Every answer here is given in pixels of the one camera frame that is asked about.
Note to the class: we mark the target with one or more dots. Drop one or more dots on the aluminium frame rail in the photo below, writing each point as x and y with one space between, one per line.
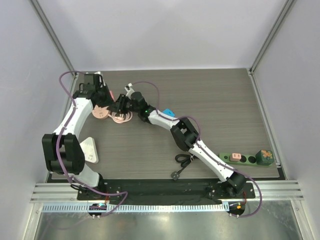
279 190

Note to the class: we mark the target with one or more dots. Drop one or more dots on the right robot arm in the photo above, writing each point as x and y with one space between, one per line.
185 136

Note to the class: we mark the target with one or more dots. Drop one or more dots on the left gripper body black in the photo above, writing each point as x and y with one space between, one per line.
105 98

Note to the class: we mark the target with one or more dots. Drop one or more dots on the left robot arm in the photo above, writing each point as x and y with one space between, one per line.
62 151

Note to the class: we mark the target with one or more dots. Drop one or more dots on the pink round power socket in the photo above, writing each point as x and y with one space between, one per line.
100 113

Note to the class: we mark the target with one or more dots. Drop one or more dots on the white slotted cable duct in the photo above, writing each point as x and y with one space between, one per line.
104 208

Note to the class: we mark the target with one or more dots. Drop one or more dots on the pink red plug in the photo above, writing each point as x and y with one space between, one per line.
112 96

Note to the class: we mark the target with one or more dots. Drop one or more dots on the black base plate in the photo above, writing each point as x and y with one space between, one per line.
170 192

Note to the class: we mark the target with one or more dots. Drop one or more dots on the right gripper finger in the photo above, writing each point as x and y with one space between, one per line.
122 98
118 107

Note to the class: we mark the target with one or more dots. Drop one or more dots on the green power strip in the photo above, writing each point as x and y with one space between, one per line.
245 160

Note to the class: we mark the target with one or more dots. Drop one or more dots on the green patterned cube adapter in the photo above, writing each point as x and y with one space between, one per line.
264 158

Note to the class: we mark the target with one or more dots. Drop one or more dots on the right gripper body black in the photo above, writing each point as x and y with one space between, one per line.
124 104

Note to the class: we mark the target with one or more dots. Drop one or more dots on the blue plug adapter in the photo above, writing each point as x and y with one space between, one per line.
168 112

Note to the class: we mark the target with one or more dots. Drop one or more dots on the white triangular power socket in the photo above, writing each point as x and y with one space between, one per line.
89 149

